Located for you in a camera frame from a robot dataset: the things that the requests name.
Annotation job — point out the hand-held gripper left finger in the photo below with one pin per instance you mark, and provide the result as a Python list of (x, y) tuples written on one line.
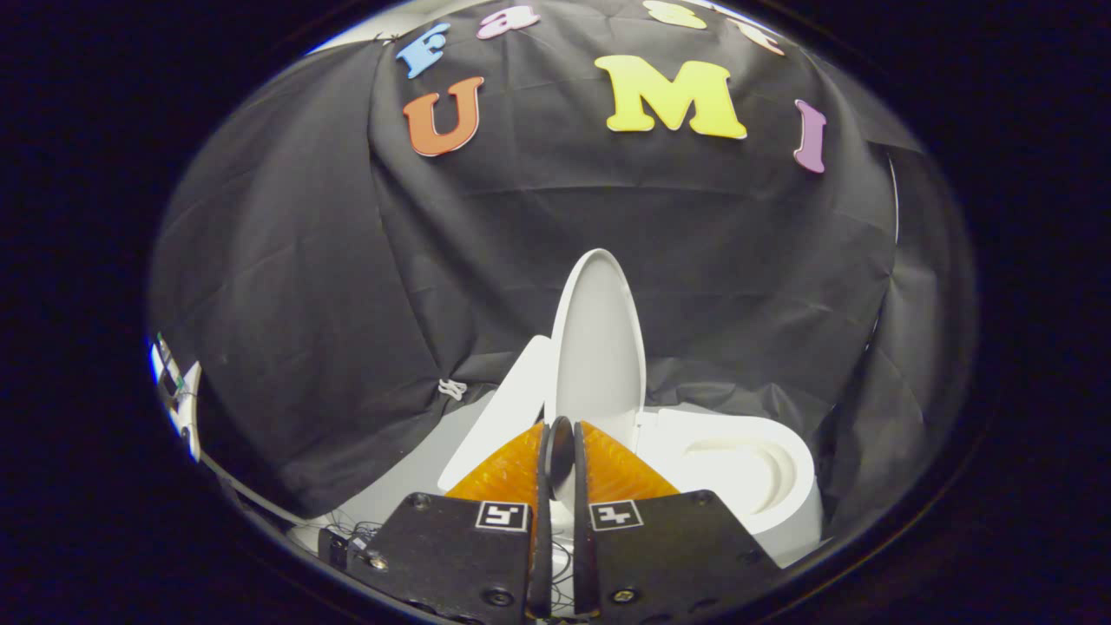
[(451, 555)]

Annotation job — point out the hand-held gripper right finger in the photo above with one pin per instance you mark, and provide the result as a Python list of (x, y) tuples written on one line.
[(677, 555)]

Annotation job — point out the white toilet lid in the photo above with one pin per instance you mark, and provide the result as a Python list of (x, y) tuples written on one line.
[(599, 356)]

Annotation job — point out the white cloth clip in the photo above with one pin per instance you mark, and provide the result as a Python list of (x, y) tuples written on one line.
[(451, 388)]

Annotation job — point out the black backdrop cloth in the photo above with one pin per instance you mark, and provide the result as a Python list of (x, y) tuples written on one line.
[(434, 260)]

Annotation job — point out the white rack with clutter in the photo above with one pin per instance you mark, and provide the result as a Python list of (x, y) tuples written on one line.
[(178, 395)]

